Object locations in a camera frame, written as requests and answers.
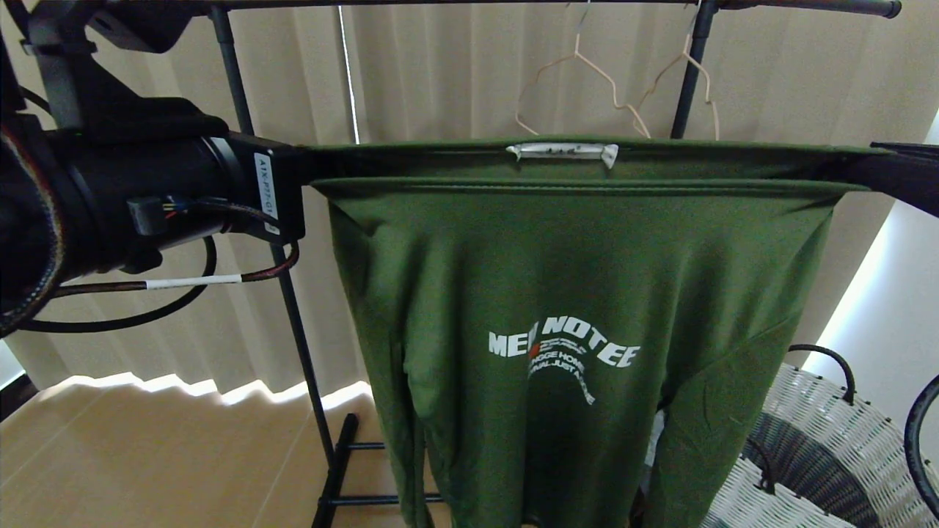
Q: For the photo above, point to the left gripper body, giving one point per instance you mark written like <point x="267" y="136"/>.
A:
<point x="147" y="176"/>

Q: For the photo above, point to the green printed shirt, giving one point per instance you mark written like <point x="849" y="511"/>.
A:
<point x="550" y="257"/>

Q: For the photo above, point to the pink clothes hanger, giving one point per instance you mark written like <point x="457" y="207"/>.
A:
<point x="596" y="68"/>
<point x="708" y="88"/>

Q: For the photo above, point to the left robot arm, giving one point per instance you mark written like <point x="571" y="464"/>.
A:
<point x="22" y="220"/>

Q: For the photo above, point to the black clothes rack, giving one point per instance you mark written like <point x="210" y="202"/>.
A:
<point x="293" y="308"/>

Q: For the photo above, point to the white laundry basket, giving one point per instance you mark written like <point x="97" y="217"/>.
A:
<point x="821" y="425"/>

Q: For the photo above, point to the beige curtain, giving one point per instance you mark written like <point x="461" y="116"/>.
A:
<point x="455" y="73"/>

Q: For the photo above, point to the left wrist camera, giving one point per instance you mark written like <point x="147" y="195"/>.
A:
<point x="139" y="22"/>

